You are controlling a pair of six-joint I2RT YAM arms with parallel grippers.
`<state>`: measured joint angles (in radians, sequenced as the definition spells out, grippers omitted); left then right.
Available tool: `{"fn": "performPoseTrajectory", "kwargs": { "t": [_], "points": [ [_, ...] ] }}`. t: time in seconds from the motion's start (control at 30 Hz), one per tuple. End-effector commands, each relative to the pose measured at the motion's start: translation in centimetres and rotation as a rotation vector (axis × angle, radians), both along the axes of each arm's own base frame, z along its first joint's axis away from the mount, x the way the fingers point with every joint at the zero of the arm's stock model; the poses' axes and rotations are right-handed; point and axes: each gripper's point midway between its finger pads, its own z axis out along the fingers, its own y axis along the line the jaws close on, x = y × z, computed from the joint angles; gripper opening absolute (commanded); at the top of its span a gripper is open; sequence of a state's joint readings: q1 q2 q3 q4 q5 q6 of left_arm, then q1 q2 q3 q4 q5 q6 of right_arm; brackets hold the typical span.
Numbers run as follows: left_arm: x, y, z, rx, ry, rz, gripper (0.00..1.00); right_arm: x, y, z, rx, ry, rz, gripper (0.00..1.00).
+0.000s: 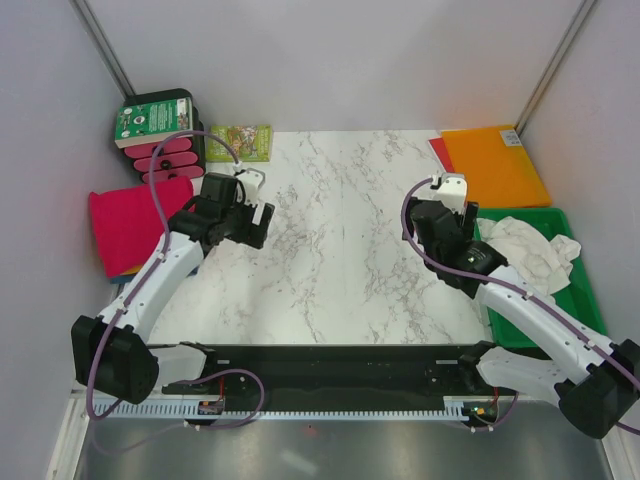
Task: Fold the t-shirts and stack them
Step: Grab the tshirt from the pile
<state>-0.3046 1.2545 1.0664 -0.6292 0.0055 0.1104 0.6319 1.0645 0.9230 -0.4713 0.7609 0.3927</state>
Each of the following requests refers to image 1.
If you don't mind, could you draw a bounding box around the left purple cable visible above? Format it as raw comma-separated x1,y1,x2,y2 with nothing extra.
85,130,266,456

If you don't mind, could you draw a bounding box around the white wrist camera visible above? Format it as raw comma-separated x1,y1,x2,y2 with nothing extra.
234,168,266,207
431,173,468,214

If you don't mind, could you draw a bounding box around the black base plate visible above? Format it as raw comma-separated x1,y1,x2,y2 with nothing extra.
162,345,494,410

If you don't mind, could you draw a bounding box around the blue folded t shirt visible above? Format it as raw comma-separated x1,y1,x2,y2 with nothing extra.
109,273,136,285

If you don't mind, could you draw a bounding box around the right aluminium corner post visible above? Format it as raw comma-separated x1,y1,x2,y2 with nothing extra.
514,0,600,136

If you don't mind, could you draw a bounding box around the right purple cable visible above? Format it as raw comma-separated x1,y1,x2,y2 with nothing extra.
402,174,640,434

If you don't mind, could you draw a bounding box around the pink folded t shirt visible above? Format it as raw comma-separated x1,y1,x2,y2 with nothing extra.
88,175,196,279

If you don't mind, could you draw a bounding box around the orange plastic board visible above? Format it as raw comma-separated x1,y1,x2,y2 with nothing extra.
441,125,552,208

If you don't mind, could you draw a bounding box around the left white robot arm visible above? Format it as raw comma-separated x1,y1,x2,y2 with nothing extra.
71,194,275,404

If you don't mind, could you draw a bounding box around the red plastic board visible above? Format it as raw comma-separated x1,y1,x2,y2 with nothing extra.
429,137,455,173

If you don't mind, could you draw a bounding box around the purple cable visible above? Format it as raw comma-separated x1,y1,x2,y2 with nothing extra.
85,130,266,456
402,174,640,434

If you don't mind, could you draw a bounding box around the green book on drawers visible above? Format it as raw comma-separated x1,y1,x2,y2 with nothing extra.
114,97,193,149

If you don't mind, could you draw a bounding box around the white t shirt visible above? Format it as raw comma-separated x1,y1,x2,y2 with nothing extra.
477,216,581,297

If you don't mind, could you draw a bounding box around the lime green picture book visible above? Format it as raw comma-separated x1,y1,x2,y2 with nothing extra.
206,124,273,163

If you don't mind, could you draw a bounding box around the aluminium rail frame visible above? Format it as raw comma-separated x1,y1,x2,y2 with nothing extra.
45,390,89,480

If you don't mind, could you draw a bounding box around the aluminium corner post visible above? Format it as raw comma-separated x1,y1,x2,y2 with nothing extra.
514,0,600,136
69,0,136,98

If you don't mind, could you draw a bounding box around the left aluminium corner post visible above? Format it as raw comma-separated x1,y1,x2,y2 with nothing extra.
69,0,136,98

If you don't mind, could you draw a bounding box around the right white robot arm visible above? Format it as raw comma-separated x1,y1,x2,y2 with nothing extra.
401,196,639,439

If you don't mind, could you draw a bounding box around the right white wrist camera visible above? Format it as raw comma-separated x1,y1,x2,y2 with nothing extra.
431,173,468,214

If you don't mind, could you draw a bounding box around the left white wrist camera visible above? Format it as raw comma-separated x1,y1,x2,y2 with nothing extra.
234,168,266,207

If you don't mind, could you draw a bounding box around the white slotted cable duct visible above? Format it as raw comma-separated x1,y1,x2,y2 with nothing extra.
108,397,498,422

